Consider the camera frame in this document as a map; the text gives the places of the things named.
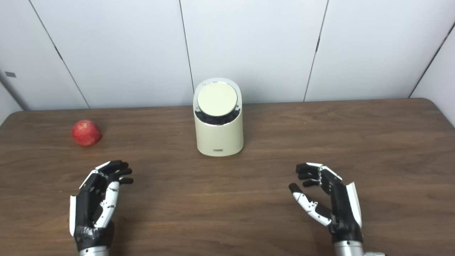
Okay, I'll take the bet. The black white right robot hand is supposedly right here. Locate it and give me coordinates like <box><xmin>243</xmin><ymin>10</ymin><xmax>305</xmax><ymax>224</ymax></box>
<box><xmin>289</xmin><ymin>162</ymin><xmax>364</xmax><ymax>244</ymax></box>

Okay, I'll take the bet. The cream-colored round bin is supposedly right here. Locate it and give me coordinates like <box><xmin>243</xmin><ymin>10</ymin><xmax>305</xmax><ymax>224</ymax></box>
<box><xmin>193</xmin><ymin>78</ymin><xmax>244</xmax><ymax>157</ymax></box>

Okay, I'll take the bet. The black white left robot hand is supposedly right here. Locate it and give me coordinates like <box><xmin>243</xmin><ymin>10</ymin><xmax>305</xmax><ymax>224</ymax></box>
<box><xmin>69</xmin><ymin>160</ymin><xmax>134</xmax><ymax>251</ymax></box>

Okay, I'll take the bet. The red apple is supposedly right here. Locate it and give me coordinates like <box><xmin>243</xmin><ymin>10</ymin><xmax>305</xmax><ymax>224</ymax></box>
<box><xmin>71</xmin><ymin>120</ymin><xmax>102</xmax><ymax>146</ymax></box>

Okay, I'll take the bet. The cream round bin lid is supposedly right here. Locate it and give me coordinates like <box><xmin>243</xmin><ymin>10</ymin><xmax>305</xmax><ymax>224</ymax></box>
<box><xmin>197</xmin><ymin>82</ymin><xmax>238</xmax><ymax>116</ymax></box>

